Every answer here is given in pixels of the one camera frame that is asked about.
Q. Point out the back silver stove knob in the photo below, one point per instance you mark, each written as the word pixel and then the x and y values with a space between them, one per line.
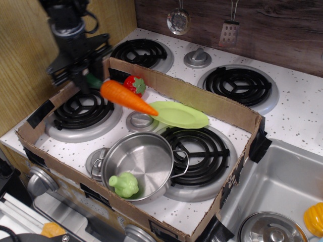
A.
pixel 197 59

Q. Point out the silver toy sink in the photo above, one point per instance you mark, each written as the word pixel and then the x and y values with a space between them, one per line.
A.
pixel 287 180

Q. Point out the front right stove burner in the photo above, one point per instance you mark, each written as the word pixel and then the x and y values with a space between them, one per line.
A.
pixel 203 158

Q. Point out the hanging slotted metal spoon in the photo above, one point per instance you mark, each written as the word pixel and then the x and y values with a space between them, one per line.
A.
pixel 179 20

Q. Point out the bottom oven front knob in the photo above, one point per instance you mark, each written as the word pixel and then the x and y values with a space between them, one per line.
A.
pixel 134 233

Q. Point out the back left stove burner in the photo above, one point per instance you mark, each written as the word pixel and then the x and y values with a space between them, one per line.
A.
pixel 146 53

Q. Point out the left oven front knob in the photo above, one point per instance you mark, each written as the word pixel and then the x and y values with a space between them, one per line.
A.
pixel 40 182

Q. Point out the orange toy carrot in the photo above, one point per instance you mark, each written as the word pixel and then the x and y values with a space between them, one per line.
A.
pixel 115 92

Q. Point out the green toy broccoli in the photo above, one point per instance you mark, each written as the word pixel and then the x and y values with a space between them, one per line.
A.
pixel 125 184

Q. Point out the middle silver stove knob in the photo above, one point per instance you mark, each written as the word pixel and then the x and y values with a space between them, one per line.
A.
pixel 140 122

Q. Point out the red toy strawberry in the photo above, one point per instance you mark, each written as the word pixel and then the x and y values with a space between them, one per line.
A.
pixel 135 84

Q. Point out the yellow toy pepper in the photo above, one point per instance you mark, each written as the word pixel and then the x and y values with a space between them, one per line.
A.
pixel 312 218

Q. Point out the steel toy pot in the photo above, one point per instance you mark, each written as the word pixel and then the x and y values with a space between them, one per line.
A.
pixel 146 155

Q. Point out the green toy plate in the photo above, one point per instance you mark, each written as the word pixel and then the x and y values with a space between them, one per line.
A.
pixel 178 115

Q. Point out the silver stove knob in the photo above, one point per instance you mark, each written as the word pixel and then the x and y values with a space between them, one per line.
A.
pixel 197 59
pixel 94 162
pixel 140 122

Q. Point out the front silver stove knob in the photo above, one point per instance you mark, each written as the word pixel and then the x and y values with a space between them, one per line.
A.
pixel 94 162

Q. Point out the stove burner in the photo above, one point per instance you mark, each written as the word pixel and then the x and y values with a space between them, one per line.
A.
pixel 247 85
pixel 84 117
pixel 203 158
pixel 146 53

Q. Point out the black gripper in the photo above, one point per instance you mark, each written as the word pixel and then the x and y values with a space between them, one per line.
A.
pixel 78 53

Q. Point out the steel pot lid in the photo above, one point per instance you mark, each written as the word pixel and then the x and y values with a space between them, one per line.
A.
pixel 270 226

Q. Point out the hanging metal spatula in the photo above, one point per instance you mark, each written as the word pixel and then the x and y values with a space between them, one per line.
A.
pixel 230 29

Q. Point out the back right stove burner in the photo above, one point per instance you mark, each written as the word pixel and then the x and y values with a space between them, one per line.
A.
pixel 247 85

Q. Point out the front left stove burner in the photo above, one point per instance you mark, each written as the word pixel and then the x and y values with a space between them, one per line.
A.
pixel 84 117

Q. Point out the orange toy piece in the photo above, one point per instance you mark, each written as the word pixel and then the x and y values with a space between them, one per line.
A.
pixel 52 229

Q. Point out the brown cardboard fence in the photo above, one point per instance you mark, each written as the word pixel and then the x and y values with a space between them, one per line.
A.
pixel 221 108

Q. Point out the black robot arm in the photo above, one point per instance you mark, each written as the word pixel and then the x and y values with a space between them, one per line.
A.
pixel 71 14

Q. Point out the oven knob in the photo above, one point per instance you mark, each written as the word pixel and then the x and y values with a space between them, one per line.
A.
pixel 134 233
pixel 40 182

